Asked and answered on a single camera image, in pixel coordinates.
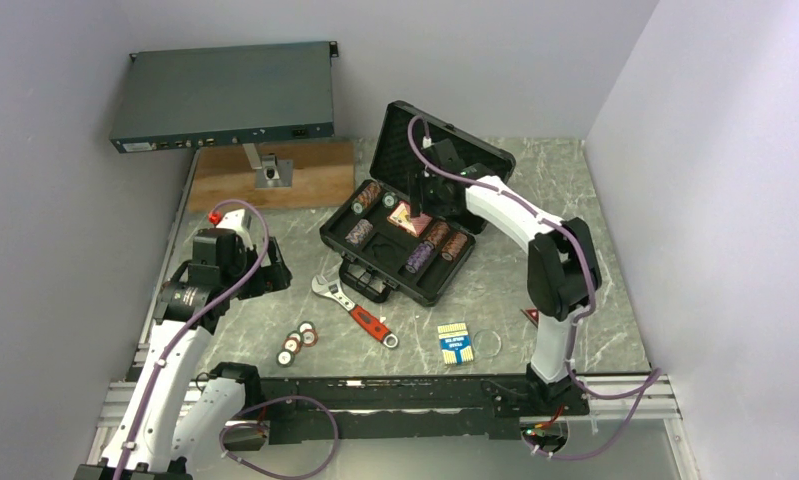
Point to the red poker chip left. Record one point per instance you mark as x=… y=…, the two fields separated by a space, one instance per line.
x=292 y=344

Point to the blue texas holdem card box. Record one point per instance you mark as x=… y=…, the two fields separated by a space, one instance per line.
x=455 y=343

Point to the grey rack-mount network unit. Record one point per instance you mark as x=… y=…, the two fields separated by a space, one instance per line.
x=221 y=96

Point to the brown chip stack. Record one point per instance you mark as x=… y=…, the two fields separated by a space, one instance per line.
x=454 y=246

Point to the green poker chip top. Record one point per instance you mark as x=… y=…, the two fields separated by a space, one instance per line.
x=304 y=326

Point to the green poker chip middle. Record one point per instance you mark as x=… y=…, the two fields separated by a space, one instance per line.
x=296 y=336

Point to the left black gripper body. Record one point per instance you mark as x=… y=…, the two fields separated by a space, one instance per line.
x=269 y=278

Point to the red handled adjustable wrench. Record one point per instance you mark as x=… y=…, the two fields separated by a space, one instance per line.
x=372 y=325

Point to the green poker chip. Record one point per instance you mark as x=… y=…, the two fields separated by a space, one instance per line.
x=296 y=336
x=304 y=326
x=285 y=358

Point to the black poker set case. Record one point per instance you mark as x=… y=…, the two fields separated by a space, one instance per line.
x=376 y=268

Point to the grey metal stand bracket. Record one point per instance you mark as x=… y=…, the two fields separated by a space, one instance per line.
x=270 y=171

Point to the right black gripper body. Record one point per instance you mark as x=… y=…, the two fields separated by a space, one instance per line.
x=433 y=201

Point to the wooden board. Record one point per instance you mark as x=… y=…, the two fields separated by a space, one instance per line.
x=322 y=176

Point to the red playing card deck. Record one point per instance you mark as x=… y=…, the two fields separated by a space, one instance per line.
x=414 y=225

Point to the purple chip stack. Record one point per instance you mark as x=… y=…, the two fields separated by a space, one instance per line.
x=418 y=257

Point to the green chip in case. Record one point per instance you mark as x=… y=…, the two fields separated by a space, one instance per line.
x=389 y=200

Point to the clear round dealer disc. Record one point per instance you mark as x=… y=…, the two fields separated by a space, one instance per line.
x=487 y=344

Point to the green poker chip bottom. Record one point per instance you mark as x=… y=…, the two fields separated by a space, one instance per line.
x=285 y=358

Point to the orange black chip stack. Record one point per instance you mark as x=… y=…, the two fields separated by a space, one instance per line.
x=437 y=234

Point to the triangular all in button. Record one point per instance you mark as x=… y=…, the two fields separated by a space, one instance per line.
x=532 y=316

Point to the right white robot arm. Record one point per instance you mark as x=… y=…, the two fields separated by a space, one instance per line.
x=560 y=281

